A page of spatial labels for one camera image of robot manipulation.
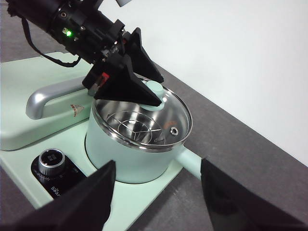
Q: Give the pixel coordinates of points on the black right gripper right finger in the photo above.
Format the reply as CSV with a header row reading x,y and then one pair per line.
x,y
235,207

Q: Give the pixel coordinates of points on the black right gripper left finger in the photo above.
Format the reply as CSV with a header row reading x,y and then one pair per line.
x,y
79,204

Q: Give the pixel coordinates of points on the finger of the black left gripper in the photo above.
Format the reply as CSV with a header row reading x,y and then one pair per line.
x,y
144,60
125,89

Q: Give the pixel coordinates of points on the glass pot lid green knob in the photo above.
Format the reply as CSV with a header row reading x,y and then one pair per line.
x,y
178,113

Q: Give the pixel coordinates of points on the silver control knob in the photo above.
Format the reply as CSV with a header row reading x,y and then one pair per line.
x,y
51,160

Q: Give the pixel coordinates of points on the green breakfast machine base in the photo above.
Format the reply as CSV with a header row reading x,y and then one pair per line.
x,y
144,199

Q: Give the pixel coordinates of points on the green hinged grill cover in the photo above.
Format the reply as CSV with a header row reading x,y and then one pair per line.
x,y
24,79

